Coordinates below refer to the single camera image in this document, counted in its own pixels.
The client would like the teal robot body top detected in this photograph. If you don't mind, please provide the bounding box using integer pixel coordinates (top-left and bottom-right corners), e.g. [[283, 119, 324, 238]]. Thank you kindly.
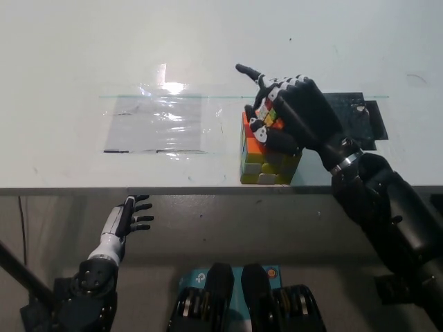
[[177, 266, 282, 312]]

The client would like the small studded multicolour puzzle cube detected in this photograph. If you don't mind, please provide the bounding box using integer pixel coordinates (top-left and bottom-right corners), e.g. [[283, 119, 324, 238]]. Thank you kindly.
[[255, 88, 289, 131]]

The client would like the thin black cable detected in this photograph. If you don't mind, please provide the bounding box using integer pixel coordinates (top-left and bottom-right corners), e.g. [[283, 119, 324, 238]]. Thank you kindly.
[[18, 196, 29, 268]]

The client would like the black tape patch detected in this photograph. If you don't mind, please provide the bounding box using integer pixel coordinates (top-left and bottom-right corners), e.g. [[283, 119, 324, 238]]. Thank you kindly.
[[321, 91, 389, 151]]

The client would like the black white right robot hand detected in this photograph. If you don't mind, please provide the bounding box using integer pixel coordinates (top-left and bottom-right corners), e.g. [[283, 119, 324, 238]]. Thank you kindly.
[[235, 63, 363, 172]]

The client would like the big orange red puzzle cube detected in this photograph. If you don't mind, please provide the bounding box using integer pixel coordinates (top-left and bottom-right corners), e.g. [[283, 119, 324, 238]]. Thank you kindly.
[[239, 112, 304, 185]]

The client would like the clear plastic sheet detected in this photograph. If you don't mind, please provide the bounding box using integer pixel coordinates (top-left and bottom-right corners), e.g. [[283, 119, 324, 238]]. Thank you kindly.
[[100, 86, 224, 162]]

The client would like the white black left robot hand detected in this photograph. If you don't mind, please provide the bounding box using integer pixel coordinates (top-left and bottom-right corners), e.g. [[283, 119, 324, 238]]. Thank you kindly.
[[86, 194, 154, 261]]

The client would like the black diagonal pole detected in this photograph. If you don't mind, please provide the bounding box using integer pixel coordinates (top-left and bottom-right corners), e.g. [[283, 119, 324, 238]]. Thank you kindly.
[[0, 239, 57, 306]]

